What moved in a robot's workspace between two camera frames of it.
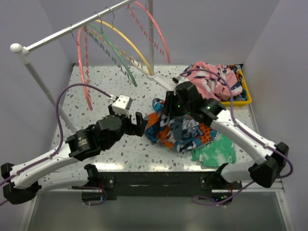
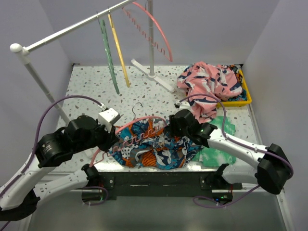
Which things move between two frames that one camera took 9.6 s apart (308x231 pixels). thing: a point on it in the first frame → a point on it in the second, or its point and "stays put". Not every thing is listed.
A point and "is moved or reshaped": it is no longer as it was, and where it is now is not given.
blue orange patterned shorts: (183, 133) is moved or reshaped
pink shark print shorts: (218, 81) stays put
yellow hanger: (131, 59) → (126, 81)
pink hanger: (82, 42) → (163, 121)
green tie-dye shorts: (219, 152) stays put
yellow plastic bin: (239, 104) stays put
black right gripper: (169, 109) → (173, 128)
